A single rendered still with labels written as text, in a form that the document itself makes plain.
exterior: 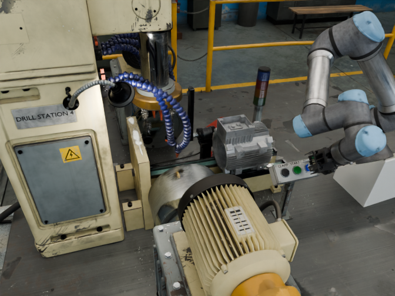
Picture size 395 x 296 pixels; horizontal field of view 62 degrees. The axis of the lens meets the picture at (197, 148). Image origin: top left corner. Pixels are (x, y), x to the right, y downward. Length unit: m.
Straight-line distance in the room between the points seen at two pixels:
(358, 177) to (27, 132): 1.29
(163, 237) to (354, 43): 0.92
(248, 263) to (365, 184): 1.04
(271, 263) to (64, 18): 0.68
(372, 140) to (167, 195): 0.59
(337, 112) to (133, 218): 0.81
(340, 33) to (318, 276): 0.86
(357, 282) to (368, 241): 0.21
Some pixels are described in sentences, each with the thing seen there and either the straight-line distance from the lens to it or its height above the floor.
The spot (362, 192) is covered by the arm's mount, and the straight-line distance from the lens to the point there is 1.61.
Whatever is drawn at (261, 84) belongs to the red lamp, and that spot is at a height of 1.15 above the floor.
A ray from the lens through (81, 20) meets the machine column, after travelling 0.86.
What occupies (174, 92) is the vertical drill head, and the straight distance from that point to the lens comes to 1.12.
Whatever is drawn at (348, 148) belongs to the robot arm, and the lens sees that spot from 1.02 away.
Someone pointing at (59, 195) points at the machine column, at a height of 1.10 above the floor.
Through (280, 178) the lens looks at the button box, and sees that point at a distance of 1.24.
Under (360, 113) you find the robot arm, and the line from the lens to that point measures 1.02.
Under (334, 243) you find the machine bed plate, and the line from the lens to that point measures 1.44.
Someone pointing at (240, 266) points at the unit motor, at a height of 1.35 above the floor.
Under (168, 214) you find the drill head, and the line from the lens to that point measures 0.98.
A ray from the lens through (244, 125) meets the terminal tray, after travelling 1.38.
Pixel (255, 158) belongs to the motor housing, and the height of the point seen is 1.02.
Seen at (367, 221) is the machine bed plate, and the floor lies 0.80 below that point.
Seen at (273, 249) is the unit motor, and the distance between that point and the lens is 0.66.
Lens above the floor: 1.86
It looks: 37 degrees down
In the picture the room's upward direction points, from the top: 2 degrees clockwise
